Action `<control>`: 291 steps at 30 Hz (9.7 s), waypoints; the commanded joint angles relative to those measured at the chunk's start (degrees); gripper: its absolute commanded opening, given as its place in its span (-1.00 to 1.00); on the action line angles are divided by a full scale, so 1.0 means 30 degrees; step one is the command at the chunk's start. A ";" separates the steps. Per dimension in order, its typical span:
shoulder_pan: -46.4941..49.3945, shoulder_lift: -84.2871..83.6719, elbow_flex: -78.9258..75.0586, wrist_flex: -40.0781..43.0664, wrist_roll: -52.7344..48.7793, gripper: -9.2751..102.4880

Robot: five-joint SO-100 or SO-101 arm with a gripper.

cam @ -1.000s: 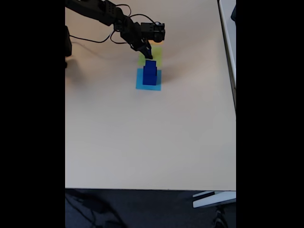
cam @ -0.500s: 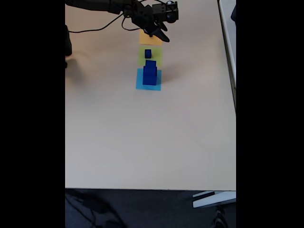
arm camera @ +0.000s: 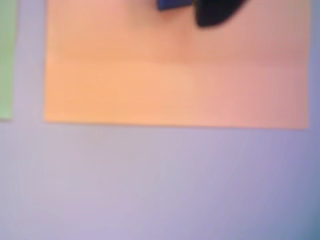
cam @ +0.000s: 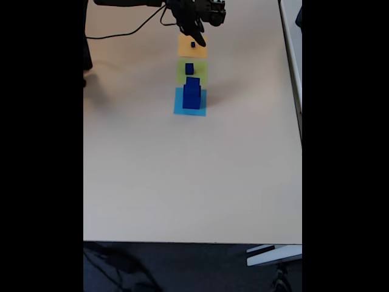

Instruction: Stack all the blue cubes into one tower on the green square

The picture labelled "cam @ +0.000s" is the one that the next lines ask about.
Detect medium blue cube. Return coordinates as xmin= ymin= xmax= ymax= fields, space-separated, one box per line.
xmin=185 ymin=77 xmax=201 ymax=95

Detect orange paper square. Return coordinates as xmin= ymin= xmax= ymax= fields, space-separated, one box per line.
xmin=177 ymin=33 xmax=209 ymax=58

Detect green paper square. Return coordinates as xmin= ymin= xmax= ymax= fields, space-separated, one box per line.
xmin=176 ymin=58 xmax=209 ymax=85

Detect light blue paper square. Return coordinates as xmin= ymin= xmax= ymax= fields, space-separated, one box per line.
xmin=173 ymin=88 xmax=207 ymax=117

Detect large blue cube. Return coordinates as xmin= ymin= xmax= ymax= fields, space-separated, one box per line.
xmin=182 ymin=86 xmax=202 ymax=110

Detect white neighbouring desk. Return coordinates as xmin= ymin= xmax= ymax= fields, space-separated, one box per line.
xmin=278 ymin=0 xmax=303 ymax=147

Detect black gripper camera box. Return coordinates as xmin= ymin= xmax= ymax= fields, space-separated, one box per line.
xmin=202 ymin=0 xmax=227 ymax=27

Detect black floor cables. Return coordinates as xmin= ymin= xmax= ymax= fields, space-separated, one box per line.
xmin=83 ymin=245 xmax=159 ymax=292

